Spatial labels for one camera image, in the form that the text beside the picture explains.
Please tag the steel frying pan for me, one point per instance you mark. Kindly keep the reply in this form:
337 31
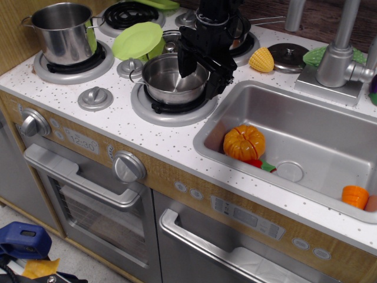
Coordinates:
244 25

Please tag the silver stovetop knob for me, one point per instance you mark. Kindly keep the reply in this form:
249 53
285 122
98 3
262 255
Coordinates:
95 99
187 19
131 68

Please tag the dark steel lid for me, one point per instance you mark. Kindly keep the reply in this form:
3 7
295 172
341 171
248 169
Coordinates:
288 57

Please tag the silver stovetop knob front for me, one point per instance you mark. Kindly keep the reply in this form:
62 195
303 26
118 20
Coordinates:
95 99

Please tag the blue plastic clamp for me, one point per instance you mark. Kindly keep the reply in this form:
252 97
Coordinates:
25 241

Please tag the green toy leafy vegetable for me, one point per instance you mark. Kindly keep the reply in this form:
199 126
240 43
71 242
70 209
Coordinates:
314 56

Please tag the purple toy eggplant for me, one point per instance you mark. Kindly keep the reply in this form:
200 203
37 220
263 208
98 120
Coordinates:
373 91

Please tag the silver sink basin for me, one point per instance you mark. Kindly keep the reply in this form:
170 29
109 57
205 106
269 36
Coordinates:
317 148

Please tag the red green toy pepper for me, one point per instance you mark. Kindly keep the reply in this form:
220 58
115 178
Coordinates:
262 164

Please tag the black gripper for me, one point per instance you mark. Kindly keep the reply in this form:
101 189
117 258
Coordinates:
209 45

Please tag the front left stove burner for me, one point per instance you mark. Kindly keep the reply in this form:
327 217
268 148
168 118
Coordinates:
79 73

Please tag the yellow cloth scrap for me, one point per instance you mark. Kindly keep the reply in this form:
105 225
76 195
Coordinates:
36 268

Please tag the silver stovetop knob middle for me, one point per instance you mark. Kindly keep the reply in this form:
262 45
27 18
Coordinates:
131 68

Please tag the back right stove burner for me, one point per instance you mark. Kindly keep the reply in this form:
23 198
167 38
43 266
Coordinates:
241 51

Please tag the front right stove burner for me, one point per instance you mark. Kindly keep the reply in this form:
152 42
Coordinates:
155 113

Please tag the oven dial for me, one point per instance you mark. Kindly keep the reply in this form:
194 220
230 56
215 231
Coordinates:
128 168
34 123

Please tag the silver toy faucet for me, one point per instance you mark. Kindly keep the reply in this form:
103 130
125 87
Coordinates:
338 77

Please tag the toy dishwasher door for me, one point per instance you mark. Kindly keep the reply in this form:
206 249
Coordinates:
196 248

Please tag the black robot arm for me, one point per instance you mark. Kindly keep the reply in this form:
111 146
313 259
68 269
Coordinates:
218 12

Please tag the yellow toy corn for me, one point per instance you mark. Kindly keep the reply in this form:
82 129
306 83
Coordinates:
262 60

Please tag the back left stove burner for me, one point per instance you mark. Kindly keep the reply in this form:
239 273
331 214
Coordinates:
122 15

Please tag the orange toy pumpkin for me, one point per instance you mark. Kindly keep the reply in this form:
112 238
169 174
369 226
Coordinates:
244 143

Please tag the small steel pot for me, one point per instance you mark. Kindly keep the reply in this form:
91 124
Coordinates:
164 83

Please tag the toy oven door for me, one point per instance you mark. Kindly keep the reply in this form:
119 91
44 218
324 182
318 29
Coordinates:
113 220

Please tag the left oven dial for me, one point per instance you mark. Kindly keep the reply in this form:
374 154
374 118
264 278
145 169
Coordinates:
34 123

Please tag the green plastic plate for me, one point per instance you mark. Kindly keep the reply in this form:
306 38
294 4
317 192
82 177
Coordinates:
142 41

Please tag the tall steel stock pot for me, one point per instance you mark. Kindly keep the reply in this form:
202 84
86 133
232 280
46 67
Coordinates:
66 33

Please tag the green plastic tray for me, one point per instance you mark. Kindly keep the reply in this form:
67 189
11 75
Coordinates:
160 4

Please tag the orange toy carrot piece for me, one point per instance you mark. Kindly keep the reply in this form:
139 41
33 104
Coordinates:
355 196

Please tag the silver stovetop knob back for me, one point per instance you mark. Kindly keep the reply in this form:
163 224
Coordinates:
187 19

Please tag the right oven dial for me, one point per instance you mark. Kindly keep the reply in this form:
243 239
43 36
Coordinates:
128 168

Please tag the stove burner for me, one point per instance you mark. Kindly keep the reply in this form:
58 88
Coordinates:
155 113
241 51
79 73
122 15

